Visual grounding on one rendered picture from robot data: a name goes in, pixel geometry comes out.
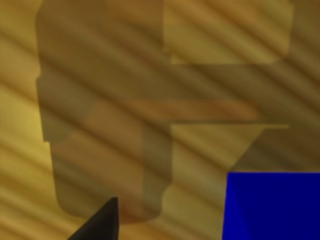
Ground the blue cube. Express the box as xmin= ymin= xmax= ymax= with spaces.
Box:
xmin=221 ymin=171 xmax=320 ymax=240

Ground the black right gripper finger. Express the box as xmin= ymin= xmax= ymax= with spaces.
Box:
xmin=66 ymin=196 xmax=120 ymax=240

